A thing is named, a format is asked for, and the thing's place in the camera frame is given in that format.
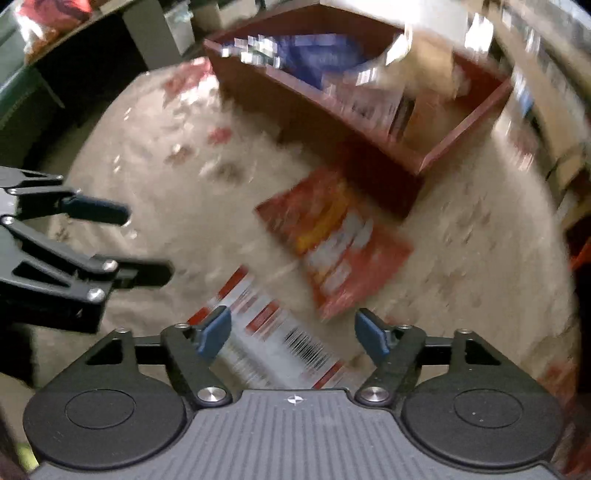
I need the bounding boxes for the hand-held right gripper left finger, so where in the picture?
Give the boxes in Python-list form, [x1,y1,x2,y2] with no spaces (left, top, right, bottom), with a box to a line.
[85,307,232,407]

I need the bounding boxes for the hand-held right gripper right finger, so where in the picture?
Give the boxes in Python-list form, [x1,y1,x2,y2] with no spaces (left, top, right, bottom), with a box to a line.
[355,308,502,407]

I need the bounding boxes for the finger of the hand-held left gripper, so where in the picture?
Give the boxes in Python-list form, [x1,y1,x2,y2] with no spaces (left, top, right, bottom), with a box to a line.
[0,167,131,226]
[0,217,175,305]

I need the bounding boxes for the white red barcode packet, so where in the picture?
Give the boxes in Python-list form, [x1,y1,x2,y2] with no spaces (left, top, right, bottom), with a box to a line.
[187,265,365,392]

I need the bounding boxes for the red cardboard box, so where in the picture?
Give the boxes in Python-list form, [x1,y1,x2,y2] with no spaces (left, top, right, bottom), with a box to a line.
[203,2,514,220]

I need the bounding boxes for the grey noodle snack packet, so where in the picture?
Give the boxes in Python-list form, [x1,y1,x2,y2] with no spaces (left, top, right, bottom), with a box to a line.
[323,28,414,139]

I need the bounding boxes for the dark blue biscuit packet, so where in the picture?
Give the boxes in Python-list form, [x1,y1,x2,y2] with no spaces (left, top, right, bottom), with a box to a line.
[222,32,376,93]

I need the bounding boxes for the tan snack packet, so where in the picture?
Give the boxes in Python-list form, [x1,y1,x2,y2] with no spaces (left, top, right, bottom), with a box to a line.
[402,30,468,139]

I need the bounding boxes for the floral beige tablecloth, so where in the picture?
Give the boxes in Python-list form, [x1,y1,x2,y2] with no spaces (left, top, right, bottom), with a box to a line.
[28,58,578,407]

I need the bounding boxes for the red snack packet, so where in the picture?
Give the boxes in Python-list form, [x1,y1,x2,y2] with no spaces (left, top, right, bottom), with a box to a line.
[255,166,414,323]

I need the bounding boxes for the dark desk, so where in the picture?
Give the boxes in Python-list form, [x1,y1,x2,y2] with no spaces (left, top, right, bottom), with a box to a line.
[0,9,195,139]

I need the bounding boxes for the red bags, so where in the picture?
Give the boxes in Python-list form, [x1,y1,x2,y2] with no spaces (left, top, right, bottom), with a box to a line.
[16,0,95,44]

